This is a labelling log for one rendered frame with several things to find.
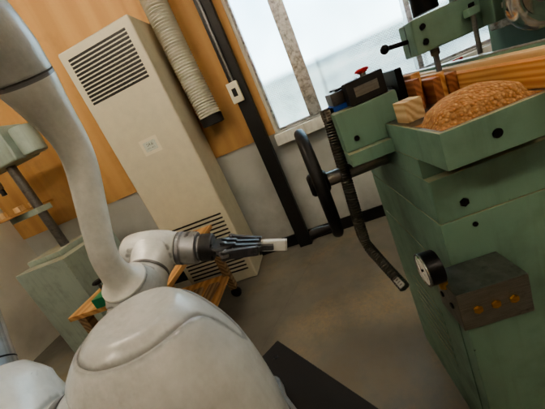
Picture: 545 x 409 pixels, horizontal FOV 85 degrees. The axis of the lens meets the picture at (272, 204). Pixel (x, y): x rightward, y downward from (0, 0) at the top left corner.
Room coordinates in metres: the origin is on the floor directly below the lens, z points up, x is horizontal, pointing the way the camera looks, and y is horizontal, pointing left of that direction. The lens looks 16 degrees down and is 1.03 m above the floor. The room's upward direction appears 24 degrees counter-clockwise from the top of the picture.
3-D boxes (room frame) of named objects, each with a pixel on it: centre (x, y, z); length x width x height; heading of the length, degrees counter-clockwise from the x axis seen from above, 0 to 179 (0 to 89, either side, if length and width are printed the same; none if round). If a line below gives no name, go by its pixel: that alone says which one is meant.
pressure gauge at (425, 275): (0.46, -0.22, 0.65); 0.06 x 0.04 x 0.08; 171
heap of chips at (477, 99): (0.45, -0.34, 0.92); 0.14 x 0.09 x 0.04; 81
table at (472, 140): (0.69, -0.36, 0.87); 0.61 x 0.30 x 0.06; 171
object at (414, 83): (0.72, -0.38, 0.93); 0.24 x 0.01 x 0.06; 171
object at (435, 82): (0.67, -0.41, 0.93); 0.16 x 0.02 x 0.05; 171
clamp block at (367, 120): (0.71, -0.27, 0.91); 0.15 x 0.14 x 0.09; 171
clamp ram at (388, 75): (0.70, -0.33, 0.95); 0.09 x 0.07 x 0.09; 171
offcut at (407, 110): (0.56, -0.31, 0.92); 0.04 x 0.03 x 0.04; 177
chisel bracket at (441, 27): (0.68, -0.48, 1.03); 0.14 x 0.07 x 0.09; 81
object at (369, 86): (0.70, -0.27, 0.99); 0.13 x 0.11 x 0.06; 171
